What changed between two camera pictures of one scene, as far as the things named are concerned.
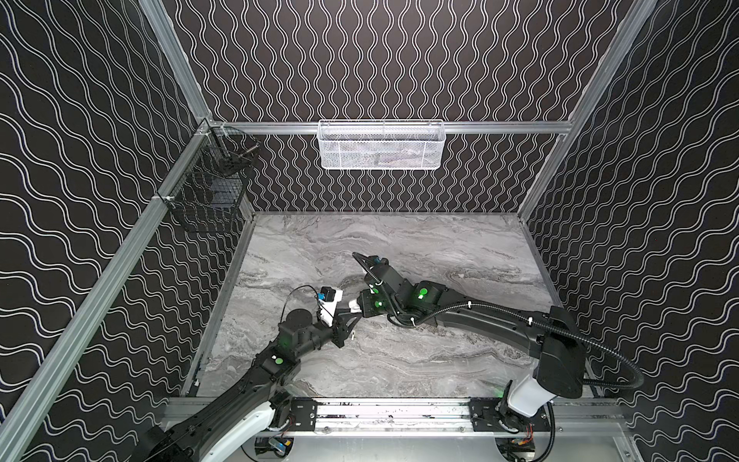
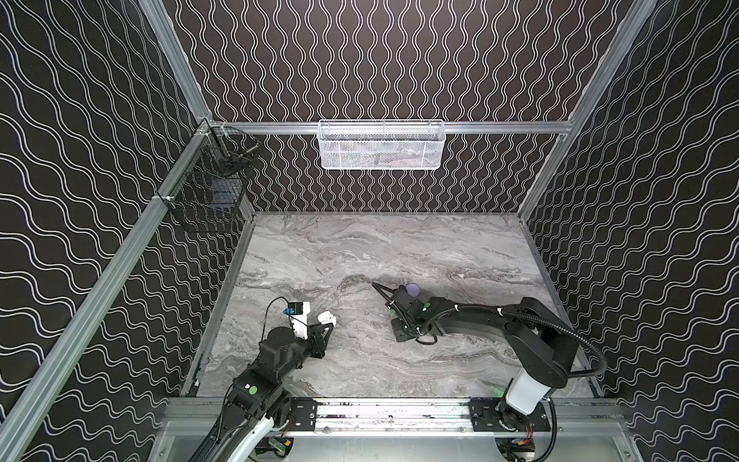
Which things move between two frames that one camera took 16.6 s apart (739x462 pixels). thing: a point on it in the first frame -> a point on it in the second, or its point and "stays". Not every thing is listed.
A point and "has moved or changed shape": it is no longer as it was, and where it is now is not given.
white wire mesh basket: [381, 144] stays
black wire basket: [209, 194] stays
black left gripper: [349, 321] -> [321, 335]
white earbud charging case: [354, 306] has moved or changed shape
